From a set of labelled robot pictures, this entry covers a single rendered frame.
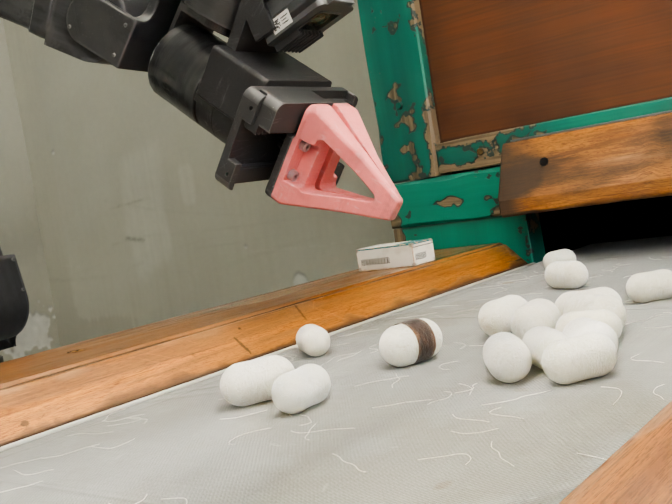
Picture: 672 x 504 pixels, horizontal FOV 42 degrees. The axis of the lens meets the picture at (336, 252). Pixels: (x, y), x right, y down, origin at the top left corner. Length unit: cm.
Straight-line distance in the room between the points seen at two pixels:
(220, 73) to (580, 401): 32
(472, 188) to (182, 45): 40
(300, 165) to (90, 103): 203
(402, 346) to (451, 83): 52
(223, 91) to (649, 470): 43
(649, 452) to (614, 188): 59
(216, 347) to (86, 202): 208
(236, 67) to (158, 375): 19
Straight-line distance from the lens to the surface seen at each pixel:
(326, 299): 64
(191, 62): 60
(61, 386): 48
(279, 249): 210
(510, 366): 38
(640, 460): 20
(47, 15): 67
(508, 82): 90
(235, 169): 54
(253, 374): 41
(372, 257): 77
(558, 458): 28
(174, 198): 233
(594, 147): 80
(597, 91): 86
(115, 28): 62
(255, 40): 56
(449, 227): 92
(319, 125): 53
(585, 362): 37
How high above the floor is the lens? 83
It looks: 3 degrees down
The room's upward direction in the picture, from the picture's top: 9 degrees counter-clockwise
